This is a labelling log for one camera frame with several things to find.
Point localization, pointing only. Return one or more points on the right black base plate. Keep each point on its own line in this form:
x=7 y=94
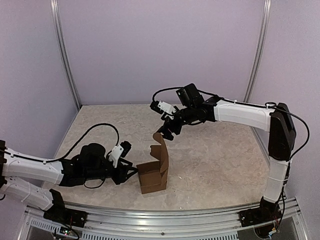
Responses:
x=258 y=215

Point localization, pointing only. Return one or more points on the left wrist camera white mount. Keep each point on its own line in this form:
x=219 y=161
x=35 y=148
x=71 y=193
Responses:
x=119 y=151

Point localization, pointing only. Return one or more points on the aluminium frame post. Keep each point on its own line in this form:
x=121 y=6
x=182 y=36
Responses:
x=259 y=50
x=54 y=4

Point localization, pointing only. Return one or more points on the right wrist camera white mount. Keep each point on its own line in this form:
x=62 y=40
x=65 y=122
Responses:
x=166 y=110

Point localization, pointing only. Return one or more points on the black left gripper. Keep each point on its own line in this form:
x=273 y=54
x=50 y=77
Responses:
x=120 y=177

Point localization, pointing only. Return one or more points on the front aluminium rail frame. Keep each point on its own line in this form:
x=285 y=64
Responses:
x=104 y=223

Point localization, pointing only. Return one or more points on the right aluminium frame post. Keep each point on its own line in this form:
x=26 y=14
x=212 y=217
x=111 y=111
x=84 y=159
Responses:
x=259 y=50

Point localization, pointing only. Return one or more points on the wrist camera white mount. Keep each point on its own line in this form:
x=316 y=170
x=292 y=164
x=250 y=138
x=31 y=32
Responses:
x=119 y=151
x=166 y=110

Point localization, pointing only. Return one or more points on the brown cardboard paper box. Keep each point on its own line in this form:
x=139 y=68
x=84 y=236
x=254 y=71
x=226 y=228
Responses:
x=153 y=175

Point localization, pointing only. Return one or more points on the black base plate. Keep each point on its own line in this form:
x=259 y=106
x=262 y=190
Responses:
x=258 y=215
x=61 y=214

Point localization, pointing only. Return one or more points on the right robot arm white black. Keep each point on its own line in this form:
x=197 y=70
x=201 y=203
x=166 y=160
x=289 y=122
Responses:
x=275 y=119

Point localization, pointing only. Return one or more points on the left aluminium frame post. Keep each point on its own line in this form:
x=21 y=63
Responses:
x=54 y=4

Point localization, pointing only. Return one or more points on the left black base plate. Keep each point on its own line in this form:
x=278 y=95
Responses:
x=61 y=214

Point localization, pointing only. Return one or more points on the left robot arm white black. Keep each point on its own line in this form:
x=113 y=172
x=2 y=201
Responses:
x=92 y=163

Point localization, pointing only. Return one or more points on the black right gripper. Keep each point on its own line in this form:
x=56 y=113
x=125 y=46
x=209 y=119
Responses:
x=165 y=128

